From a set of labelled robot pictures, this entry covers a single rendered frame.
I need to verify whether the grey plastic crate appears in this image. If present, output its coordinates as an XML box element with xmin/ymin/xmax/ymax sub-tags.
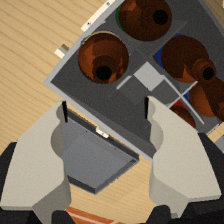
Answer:
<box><xmin>43</xmin><ymin>0</ymin><xmax>224</xmax><ymax>163</ymax></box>

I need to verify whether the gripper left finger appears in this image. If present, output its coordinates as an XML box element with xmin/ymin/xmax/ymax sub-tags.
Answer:
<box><xmin>0</xmin><ymin>100</ymin><xmax>72</xmax><ymax>224</ymax></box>

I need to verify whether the grey shallow tray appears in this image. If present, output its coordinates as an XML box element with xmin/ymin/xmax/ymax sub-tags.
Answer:
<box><xmin>60</xmin><ymin>110</ymin><xmax>140</xmax><ymax>195</ymax></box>

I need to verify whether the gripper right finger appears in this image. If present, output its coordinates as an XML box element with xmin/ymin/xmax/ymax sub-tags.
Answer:
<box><xmin>145</xmin><ymin>96</ymin><xmax>224</xmax><ymax>224</ymax></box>

